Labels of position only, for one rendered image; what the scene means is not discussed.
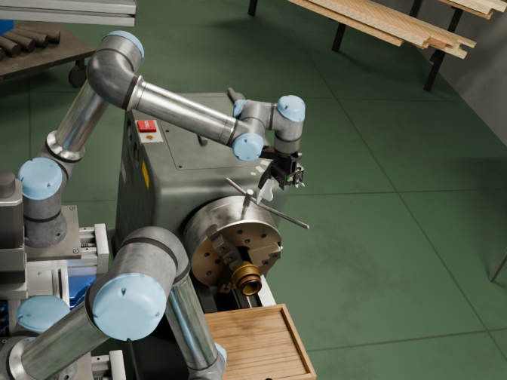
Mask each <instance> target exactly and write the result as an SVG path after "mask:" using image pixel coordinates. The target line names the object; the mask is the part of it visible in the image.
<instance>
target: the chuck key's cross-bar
mask: <svg viewBox="0 0 507 380"><path fill-rule="evenodd" d="M226 181H227V182H228V183H229V184H230V185H231V186H233V187H234V188H235V189H237V190H238V191H239V192H240V193H242V194H243V195H244V196H245V195H246V192H245V191H244V190H243V189H241V188H240V187H239V186H237V185H236V184H235V183H234V182H233V181H231V180H230V179H229V178H226ZM249 200H250V201H252V202H253V203H255V204H256V205H257V206H258V207H261V208H263V209H264V210H267V211H269V212H271V213H274V214H275V215H277V216H280V217H282V218H284V219H286V220H288V221H290V222H293V223H295V224H297V225H299V226H301V227H303V228H306V229H308V230H309V229H310V226H309V225H306V224H304V223H302V222H300V221H298V220H295V219H293V218H291V217H289V216H286V215H284V214H283V213H280V212H278V211H277V210H273V209H272V208H270V207H267V206H265V205H263V204H261V203H259V204H257V200H255V199H254V198H253V197H251V198H250V199H249Z"/></svg>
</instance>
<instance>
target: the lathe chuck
mask: <svg viewBox="0 0 507 380"><path fill-rule="evenodd" d="M242 204H243V203H234V204H227V205H224V206H221V207H218V208H216V209H214V210H212V211H210V212H209V213H207V214H205V215H204V216H202V217H201V218H200V219H199V220H198V221H197V222H196V223H195V224H194V225H193V226H192V228H191V229H190V231H189V233H188V235H187V237H186V243H185V248H186V254H187V256H188V258H189V262H190V265H191V269H192V272H193V274H194V275H195V277H196V278H197V279H198V280H199V281H200V282H202V283H203V284H205V285H208V286H210V287H214V285H215V283H216V282H217V280H218V279H219V277H220V275H221V274H222V273H223V271H224V269H225V267H226V266H227V263H226V262H225V261H224V260H223V257H222V256H221V255H220V254H219V253H218V252H217V251H216V250H215V249H214V246H213V244H212V242H211V239H209V238H208V236H207V235H205V233H207V232H206V231H208V230H209V229H210V228H212V227H214V226H218V227H217V231H218V232H219V233H220V234H221V235H222V236H224V237H225V238H226V239H227V240H228V241H230V242H231V243H232V244H233V245H234V246H235V247H237V249H238V251H239V253H240V256H241V258H242V261H243V262H249V261H248V259H247V254H246V250H245V247H248V248H249V249H253V248H256V247H261V246H265V245H267V244H273V243H276V242H279V241H282V238H281V235H280V233H279V231H278V229H277V227H276V224H275V222H274V220H273V218H272V216H271V215H270V213H269V212H268V211H267V210H264V209H263V208H261V207H258V206H257V205H256V204H250V206H249V207H248V208H247V211H248V212H249V214H248V215H246V216H245V215H241V214H240V213H239V210H240V209H243V207H242ZM276 262H277V259H276V260H273V261H270V266H269V267H266V268H263V273H262V274H260V277H261V276H262V275H264V274H265V273H266V272H267V271H268V270H269V269H270V268H271V267H272V266H273V265H274V264H275V263H276Z"/></svg>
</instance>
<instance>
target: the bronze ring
mask: <svg viewBox="0 0 507 380"><path fill-rule="evenodd" d="M243 263H244V265H242V266H240V267H238V268H236V269H235V270H234V271H233V273H232V282H233V283H234V284H235V286H236V288H237V289H238V291H239V292H240V294H241V295H242V296H253V295H255V294H257V293H258V292H259V291H260V290H261V289H262V282H261V277H260V274H259V273H260V271H259V269H258V267H257V266H255V265H252V264H251V263H250V262H243Z"/></svg>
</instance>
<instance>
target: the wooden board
mask: <svg viewBox="0 0 507 380"><path fill-rule="evenodd" d="M204 316H205V319H206V321H207V325H208V327H209V329H210V333H211V335H212V337H213V340H214V343H217V344H218V345H220V346H221V347H222V348H224V349H225V351H226V369H225V371H224V373H223V379H222V380H265V379H266V378H271V379H272V380H315V379H316V377H317V375H316V374H315V371H314V369H313V367H312V365H311V362H310V360H309V357H308V355H307V353H306V350H305V348H304V347H303V343H302V342H301V340H300V337H299V335H298V333H297V330H296V328H295V326H294V324H293V321H292V320H291V317H290V315H289V313H288V310H287V308H286V306H285V304H280V305H268V306H262V307H256V308H245V309H238V310H232V311H221V312H215V313H209V314H204Z"/></svg>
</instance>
